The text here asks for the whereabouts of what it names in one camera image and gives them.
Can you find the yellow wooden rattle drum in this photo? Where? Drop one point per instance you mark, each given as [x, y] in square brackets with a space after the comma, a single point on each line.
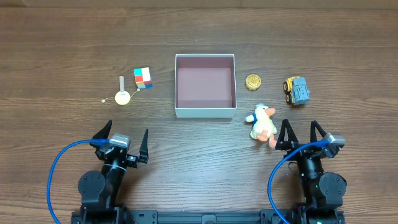
[122, 97]

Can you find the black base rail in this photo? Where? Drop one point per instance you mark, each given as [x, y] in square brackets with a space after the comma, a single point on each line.
[155, 217]

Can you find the yellow and grey toy truck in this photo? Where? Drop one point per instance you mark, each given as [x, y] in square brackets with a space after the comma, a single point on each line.
[296, 91]

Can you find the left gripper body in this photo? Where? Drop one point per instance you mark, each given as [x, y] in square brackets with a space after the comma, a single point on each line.
[117, 154]

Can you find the white box with maroon interior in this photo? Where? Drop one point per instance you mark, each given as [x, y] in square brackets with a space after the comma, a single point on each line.
[205, 86]

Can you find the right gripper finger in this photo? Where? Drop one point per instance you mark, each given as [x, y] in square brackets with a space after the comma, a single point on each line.
[287, 139]
[313, 128]

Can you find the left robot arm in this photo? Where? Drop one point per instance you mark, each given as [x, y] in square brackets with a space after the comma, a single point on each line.
[99, 189]

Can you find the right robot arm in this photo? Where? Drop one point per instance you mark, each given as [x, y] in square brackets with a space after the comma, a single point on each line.
[323, 191]

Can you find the plush duck toy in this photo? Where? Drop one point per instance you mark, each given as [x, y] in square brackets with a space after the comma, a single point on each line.
[263, 129]

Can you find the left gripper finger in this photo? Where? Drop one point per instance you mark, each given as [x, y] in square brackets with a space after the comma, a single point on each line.
[144, 156]
[104, 132]

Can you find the round golden cookie toy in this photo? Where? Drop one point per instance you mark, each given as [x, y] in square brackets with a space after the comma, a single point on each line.
[253, 82]

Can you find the colourful two-by-two puzzle cube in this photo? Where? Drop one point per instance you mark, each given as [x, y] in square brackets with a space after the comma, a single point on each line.
[142, 78]

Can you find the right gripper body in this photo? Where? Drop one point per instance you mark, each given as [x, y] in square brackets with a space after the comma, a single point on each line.
[304, 150]

